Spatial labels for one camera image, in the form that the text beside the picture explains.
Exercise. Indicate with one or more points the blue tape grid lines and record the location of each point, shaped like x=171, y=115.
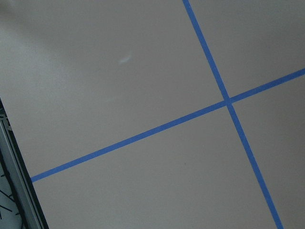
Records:
x=226, y=102

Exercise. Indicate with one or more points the aluminium table edge rail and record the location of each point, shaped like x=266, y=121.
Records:
x=19, y=205

